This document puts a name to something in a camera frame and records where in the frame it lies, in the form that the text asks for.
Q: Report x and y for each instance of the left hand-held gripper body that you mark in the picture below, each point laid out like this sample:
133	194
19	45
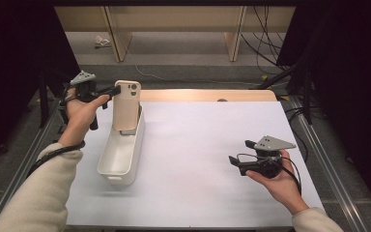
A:
87	88

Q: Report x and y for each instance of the person's left hand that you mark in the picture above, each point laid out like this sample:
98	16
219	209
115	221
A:
79	119

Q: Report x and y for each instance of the aluminium floor rail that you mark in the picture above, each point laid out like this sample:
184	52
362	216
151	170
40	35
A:
331	175
41	135

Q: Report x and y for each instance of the dark curtain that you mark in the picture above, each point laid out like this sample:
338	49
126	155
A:
13	64
351	80

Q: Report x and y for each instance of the person's right hand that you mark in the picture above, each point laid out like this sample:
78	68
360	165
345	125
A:
283	187

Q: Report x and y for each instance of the light wooden desk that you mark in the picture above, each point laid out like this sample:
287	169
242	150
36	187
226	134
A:
174	19

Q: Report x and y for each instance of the white plastic storage box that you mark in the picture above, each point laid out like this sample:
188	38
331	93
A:
119	161

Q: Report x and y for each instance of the crumpled white paper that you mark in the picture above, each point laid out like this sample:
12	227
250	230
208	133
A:
101	41

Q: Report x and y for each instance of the peach phone case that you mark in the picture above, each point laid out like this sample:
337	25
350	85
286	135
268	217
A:
125	109

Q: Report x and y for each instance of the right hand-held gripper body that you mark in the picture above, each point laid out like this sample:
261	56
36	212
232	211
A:
269	165

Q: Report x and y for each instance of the white table sheet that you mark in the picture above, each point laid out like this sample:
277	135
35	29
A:
206	193

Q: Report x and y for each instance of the black metal stand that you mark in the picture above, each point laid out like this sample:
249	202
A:
44	103
308	103

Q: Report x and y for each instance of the yellow tape piece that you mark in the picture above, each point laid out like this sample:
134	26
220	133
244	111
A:
284	97
264	77

